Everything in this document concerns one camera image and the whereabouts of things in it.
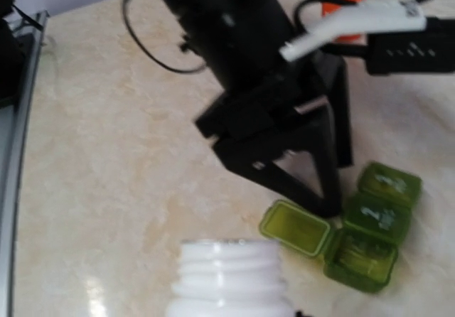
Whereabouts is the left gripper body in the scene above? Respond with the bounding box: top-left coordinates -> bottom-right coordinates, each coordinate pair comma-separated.
195,72 -> 331,146

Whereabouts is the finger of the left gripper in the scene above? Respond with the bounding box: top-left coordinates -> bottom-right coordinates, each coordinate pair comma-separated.
312,52 -> 353,168
213,105 -> 342,218

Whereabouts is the small white pill bottle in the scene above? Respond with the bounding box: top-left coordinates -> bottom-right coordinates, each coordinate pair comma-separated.
165,239 -> 295,316

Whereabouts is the green pill organizer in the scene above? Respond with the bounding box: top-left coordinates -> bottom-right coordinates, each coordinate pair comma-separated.
259,162 -> 422,294

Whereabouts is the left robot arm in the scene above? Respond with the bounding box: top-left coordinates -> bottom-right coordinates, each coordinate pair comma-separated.
121,0 -> 353,217

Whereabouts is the front aluminium rail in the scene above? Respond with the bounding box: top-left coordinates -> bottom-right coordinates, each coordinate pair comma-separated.
1,10 -> 49,316

